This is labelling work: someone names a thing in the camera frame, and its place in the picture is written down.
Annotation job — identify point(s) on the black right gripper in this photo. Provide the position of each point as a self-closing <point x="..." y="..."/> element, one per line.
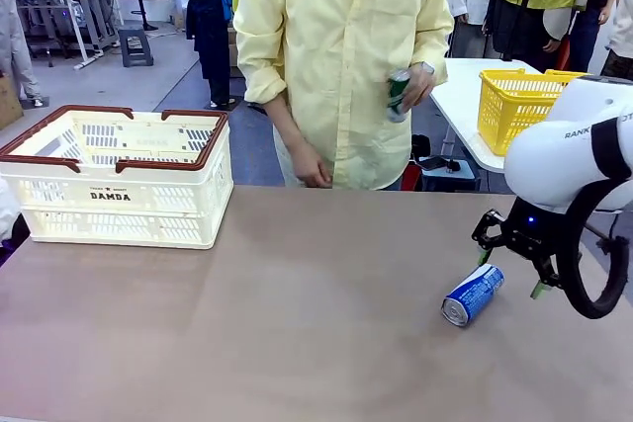
<point x="534" y="231"/>

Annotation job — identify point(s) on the blue white drink can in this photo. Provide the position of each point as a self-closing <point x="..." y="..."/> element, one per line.
<point x="472" y="293"/>

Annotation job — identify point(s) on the green Chilsung soda can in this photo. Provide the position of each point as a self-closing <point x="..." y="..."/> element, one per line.
<point x="397" y="96"/>

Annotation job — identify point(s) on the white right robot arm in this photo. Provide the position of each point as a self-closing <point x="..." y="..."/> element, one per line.
<point x="554" y="155"/>

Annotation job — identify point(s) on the person's right forearm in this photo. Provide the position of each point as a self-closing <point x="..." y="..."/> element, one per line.
<point x="284" y="118"/>

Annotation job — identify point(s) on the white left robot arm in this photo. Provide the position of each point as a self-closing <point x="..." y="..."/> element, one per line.
<point x="6" y="209"/>

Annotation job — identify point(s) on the yellow plastic basket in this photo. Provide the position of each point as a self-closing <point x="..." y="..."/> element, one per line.
<point x="514" y="106"/>

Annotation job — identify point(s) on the cream folding basket brown rim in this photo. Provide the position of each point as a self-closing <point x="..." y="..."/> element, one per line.
<point x="123" y="197"/>

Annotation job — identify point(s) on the person's left hand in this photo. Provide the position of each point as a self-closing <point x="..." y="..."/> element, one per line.
<point x="421" y="88"/>

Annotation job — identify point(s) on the person's right hand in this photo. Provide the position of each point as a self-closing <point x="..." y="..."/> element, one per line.
<point x="311" y="170"/>

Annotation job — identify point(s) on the black red floor stand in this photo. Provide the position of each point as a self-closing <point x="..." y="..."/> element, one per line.
<point x="437" y="164"/>

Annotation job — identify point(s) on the white side table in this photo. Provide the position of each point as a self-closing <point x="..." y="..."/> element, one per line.
<point x="460" y="96"/>

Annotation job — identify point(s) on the silver wristwatch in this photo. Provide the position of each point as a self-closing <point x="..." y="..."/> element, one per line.
<point x="427" y="67"/>

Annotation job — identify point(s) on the person in yellow shirt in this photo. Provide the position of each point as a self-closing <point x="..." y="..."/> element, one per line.
<point x="346" y="46"/>

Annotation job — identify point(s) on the mannequin in navy clothes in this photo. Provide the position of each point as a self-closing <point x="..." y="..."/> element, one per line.
<point x="210" y="26"/>

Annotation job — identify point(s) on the grey step stool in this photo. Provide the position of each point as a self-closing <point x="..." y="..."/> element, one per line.
<point x="136" y="46"/>

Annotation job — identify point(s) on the brown cardboard box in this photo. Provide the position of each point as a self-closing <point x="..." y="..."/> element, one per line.
<point x="7" y="103"/>

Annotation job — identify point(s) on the person in grey trousers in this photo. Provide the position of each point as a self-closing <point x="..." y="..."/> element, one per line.
<point x="17" y="46"/>

